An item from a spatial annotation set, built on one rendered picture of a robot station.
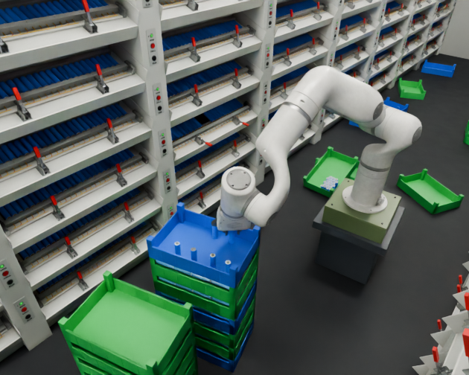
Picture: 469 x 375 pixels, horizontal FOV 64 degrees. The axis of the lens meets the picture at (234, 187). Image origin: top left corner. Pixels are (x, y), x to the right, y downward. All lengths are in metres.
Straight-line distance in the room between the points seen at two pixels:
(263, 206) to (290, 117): 0.24
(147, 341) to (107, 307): 0.18
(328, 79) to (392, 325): 1.11
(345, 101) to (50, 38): 0.85
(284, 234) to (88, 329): 1.14
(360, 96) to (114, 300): 0.94
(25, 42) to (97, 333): 0.83
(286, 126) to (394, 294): 1.13
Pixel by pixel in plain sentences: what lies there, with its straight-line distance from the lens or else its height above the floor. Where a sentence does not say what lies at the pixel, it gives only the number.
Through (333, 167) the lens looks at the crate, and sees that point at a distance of 2.46.
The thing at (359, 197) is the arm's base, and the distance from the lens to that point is 1.67.
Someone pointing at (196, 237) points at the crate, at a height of 0.48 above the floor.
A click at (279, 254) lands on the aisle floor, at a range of 1.91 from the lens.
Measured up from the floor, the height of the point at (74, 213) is 0.48.
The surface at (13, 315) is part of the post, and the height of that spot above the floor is 0.22.
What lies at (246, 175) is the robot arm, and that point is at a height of 0.85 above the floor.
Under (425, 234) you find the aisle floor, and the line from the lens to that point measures 2.25.
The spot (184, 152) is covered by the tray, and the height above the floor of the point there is 0.48.
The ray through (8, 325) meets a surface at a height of 0.14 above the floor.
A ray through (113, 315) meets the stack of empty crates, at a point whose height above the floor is 0.40.
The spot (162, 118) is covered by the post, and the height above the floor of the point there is 0.70.
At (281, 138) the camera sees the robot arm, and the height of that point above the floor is 0.91.
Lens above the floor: 1.38
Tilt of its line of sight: 37 degrees down
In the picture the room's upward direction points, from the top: 1 degrees clockwise
